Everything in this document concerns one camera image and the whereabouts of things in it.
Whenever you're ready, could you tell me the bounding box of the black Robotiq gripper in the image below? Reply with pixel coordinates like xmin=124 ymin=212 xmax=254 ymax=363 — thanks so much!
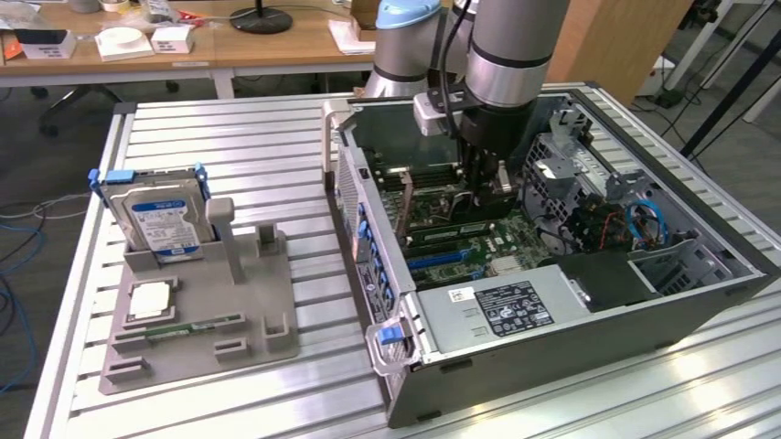
xmin=458 ymin=98 xmax=538 ymax=156

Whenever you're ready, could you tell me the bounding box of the silver perforated drive cage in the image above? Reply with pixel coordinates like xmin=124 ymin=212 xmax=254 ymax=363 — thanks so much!
xmin=522 ymin=132 xmax=616 ymax=220

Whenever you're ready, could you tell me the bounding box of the green motherboard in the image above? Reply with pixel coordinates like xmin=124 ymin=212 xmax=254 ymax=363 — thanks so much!
xmin=365 ymin=150 xmax=569 ymax=292

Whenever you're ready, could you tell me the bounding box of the RAM stick with label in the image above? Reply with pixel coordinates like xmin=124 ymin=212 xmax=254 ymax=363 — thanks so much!
xmin=414 ymin=222 xmax=494 ymax=244

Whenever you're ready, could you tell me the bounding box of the wooden cabinet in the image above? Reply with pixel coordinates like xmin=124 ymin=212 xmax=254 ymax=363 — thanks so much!
xmin=535 ymin=0 xmax=697 ymax=109

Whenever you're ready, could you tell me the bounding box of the white floor box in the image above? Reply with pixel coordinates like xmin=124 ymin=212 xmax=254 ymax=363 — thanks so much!
xmin=633 ymin=57 xmax=678 ymax=97

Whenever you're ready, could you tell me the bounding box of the black expansion slot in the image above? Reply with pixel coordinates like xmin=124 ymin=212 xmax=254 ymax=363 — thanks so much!
xmin=405 ymin=241 xmax=462 ymax=258

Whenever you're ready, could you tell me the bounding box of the blue expansion slot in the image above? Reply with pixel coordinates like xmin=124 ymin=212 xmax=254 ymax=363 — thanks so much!
xmin=406 ymin=250 xmax=473 ymax=272

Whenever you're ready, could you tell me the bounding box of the white booklet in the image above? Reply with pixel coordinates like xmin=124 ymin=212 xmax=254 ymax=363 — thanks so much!
xmin=327 ymin=17 xmax=378 ymax=57

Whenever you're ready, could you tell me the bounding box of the brown cardboard box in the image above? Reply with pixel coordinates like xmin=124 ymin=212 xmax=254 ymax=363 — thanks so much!
xmin=350 ymin=0 xmax=381 ymax=31

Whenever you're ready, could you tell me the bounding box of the black plastic cover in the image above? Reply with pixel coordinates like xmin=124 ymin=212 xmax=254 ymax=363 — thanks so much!
xmin=553 ymin=249 xmax=668 ymax=315

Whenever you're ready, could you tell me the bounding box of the black slanted pole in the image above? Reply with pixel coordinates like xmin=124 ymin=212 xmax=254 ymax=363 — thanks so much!
xmin=677 ymin=25 xmax=781 ymax=159

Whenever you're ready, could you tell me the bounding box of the grey disk bay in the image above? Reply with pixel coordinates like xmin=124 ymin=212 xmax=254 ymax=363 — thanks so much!
xmin=628 ymin=237 xmax=737 ymax=296

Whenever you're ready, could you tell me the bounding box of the grey power supply unit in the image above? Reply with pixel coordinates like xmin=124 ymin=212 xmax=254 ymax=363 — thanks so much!
xmin=414 ymin=263 xmax=594 ymax=354

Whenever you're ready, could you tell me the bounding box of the black round lamp base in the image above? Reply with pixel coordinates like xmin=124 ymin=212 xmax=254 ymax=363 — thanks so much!
xmin=228 ymin=0 xmax=295 ymax=36

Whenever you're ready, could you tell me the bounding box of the blue case latch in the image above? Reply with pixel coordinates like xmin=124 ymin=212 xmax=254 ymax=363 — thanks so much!
xmin=377 ymin=326 xmax=409 ymax=348

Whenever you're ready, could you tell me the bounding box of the open dark grey PC case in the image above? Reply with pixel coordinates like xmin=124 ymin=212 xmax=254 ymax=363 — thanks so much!
xmin=321 ymin=84 xmax=781 ymax=430

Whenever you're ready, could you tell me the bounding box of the small white printed box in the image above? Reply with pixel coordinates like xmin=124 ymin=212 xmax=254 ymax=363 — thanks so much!
xmin=150 ymin=25 xmax=196 ymax=55

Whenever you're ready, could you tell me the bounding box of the hard disk blue carrier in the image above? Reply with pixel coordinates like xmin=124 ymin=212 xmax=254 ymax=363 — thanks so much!
xmin=88 ymin=162 xmax=212 ymax=265

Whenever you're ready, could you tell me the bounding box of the clear plastic packet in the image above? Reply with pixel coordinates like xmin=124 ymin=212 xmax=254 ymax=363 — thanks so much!
xmin=138 ymin=0 xmax=206 ymax=27

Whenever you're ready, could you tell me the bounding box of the green RAM stick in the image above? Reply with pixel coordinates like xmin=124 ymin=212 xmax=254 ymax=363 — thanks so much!
xmin=114 ymin=317 xmax=247 ymax=343

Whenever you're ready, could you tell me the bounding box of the silver CPU chip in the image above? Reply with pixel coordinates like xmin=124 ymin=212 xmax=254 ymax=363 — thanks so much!
xmin=126 ymin=282 xmax=178 ymax=321

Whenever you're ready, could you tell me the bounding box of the black office chair base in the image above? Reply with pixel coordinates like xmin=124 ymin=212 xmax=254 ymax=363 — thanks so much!
xmin=30 ymin=84 xmax=127 ymax=137

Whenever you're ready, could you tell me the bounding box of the grey parts rack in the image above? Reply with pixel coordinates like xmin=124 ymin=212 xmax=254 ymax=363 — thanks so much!
xmin=96 ymin=196 xmax=302 ymax=397

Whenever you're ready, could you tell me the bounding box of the white box black top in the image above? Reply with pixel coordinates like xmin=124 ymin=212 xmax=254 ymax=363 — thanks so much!
xmin=11 ymin=27 xmax=79 ymax=60

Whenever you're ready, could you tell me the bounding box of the clear bag with papers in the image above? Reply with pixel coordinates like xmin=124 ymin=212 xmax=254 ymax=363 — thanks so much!
xmin=0 ymin=11 xmax=38 ymax=33

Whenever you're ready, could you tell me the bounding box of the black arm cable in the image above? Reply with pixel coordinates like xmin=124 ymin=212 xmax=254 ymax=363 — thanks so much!
xmin=437 ymin=0 xmax=475 ymax=138

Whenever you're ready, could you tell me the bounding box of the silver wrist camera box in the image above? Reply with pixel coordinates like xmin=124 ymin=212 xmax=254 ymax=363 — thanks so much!
xmin=413 ymin=93 xmax=462 ymax=137

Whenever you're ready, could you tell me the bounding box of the blue wire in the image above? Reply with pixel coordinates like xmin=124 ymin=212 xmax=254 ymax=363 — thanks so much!
xmin=626 ymin=198 xmax=674 ymax=252

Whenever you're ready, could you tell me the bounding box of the wooden desk white frame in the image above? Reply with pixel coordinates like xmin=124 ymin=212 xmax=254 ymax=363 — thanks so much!
xmin=212 ymin=0 xmax=549 ymax=100
xmin=0 ymin=0 xmax=220 ymax=89

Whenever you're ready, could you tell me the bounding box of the white floor cable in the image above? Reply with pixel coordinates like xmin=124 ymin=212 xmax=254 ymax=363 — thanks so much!
xmin=0 ymin=191 xmax=92 ymax=220

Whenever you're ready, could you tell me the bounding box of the blue floor cable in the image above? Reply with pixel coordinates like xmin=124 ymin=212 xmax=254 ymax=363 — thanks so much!
xmin=0 ymin=223 xmax=50 ymax=395

